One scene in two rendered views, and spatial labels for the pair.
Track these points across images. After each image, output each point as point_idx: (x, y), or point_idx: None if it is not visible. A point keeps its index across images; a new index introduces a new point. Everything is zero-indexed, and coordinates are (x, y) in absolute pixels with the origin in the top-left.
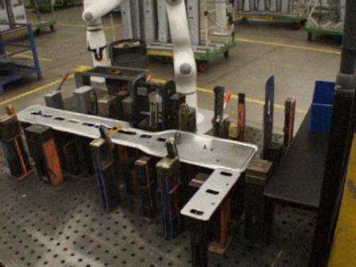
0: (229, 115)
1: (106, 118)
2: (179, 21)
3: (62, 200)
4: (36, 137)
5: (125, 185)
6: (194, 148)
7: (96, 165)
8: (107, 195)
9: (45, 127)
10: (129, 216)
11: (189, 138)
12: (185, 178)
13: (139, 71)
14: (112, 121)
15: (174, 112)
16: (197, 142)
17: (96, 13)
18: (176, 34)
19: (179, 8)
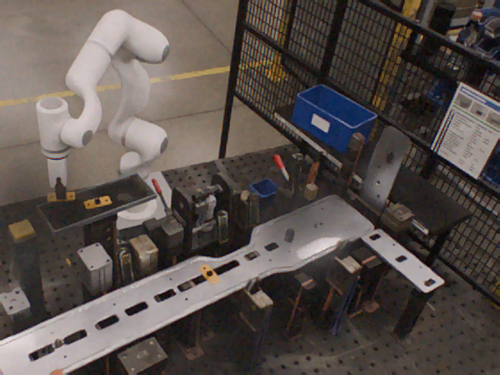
0: (160, 171)
1: (154, 270)
2: (148, 83)
3: None
4: (157, 368)
5: (211, 330)
6: (312, 234)
7: (261, 327)
8: (259, 350)
9: (151, 345)
10: (278, 351)
11: (285, 227)
12: (304, 268)
13: (129, 181)
14: (180, 269)
15: (232, 209)
16: (298, 226)
17: (96, 126)
18: (144, 103)
19: (136, 61)
